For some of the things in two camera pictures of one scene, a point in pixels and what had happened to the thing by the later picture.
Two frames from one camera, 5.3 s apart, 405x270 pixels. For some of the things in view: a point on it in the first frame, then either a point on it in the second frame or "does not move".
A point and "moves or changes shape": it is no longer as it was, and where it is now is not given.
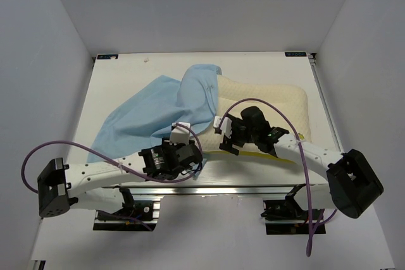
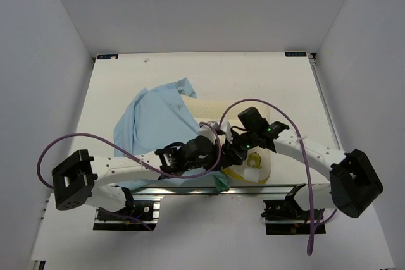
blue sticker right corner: [295, 54] does not move
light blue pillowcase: [145, 118] moves or changes shape
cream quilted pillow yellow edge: [285, 107] -> [257, 167]
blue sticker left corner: [107, 56] does not move
